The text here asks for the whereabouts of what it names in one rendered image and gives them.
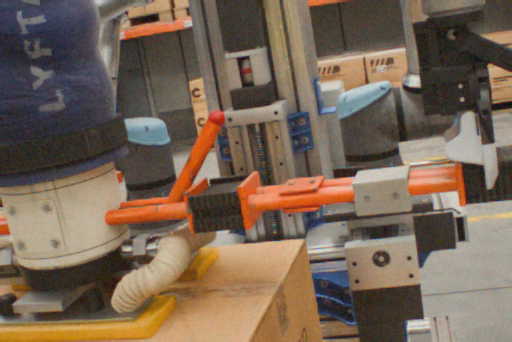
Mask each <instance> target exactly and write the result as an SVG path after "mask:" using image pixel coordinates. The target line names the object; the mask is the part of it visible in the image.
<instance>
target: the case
mask: <svg viewBox="0 0 512 342"><path fill-rule="evenodd" d="M217 248H218V251H219V258H218V259H217V260H215V262H214V264H213V265H211V267H210V269H208V270H207V272H206V273H205V274H204V275H203V276H202V277H201V279H199V280H194V281H175V282H174V284H173V285H171V286H168V288H167V291H161V292H160V293H159V295H158V296H165V295H175V297H176V302H177V306H176V309H175V310H174V311H173V312H172V314H170V315H169V317H168V318H167V319H166V320H165V322H164V323H163V324H162V325H161V326H160V328H159V329H157V331H156V333H154V334H153V336H152V337H150V338H148V339H135V340H130V339H118V340H101V341H94V340H85V341H67V342H323V341H322V332H321V328H320V323H319V318H318V308H317V303H316V299H315V295H314V285H313V280H312V275H311V270H310V260H309V256H308V252H307V247H306V242H305V239H303V238H302V239H293V240H284V241H274V242H265V243H246V244H237V245H228V246H218V247H217ZM102 288H103V293H102V296H103V298H112V296H113V293H114V291H115V289H116V288H117V285H116V286H102ZM30 291H31V290H28V291H14V290H13V287H12V285H2V286H0V296H1V295H3V294H8V293H14V294H15V295H16V296H17V299H21V297H22V296H24V295H26V294H27V292H30Z"/></svg>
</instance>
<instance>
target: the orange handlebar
mask: <svg viewBox="0 0 512 342"><path fill-rule="evenodd" d="M354 179H355V177H349V178H342V179H326V180H324V176H316V177H309V178H301V179H289V180H288V181H287V183H286V184H281V185H273V186H266V187H258V188H256V195H250V196H249V199H248V203H249V208H250V211H251V212H253V211H270V210H278V209H283V211H282V213H283V214H284V213H293V212H301V211H319V210H320V208H321V206H323V205H328V204H337V203H345V202H355V196H356V195H355V194H354V193H353V189H352V183H353V180H354ZM455 191H457V179H456V172H455V165H453V166H446V167H439V168H432V169H424V170H410V179H408V192H409V194H410V196H420V195H428V194H436V193H444V192H455ZM167 199H168V197H160V198H152V199H145V200H138V201H122V202H121V204H120V207H124V206H125V207H126V206H129V207H130V206H134V205H136V206H137V205H144V206H142V207H134V208H126V209H111V210H109V211H107V212H106V215H105V221H106V224H108V225H110V226H112V225H121V224H129V223H145V222H153V221H161V220H170V219H187V218H188V216H187V208H186V204H185V201H184V202H180V203H173V204H165V202H166V201H167ZM156 203H164V205H157V206H145V205H149V204H151V205H152V204H156ZM0 235H10V229H9V226H8V223H7V220H6V215H0Z"/></svg>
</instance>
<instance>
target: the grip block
mask: <svg viewBox="0 0 512 342"><path fill-rule="evenodd" d="M209 184H210V185H209ZM258 187H261V184H260V180H259V172H258V171H255V172H253V173H252V174H239V175H232V176H225V177H218V178H211V179H209V181H208V178H207V177H204V178H202V179H200V181H198V182H197V183H195V184H194V185H193V186H192V187H191V188H189V189H188V190H186V192H185V193H183V197H184V201H185V204H186V208H187V216H188V220H189V224H190V229H191V234H196V233H208V232H217V231H226V230H235V229H243V227H244V226H243V220H244V225H245V229H251V228H252V227H253V225H255V223H256V221H257V220H259V217H260V216H262V215H263V213H264V211H253V212H251V211H250V208H249V203H248V199H249V196H250V195H256V188H258Z"/></svg>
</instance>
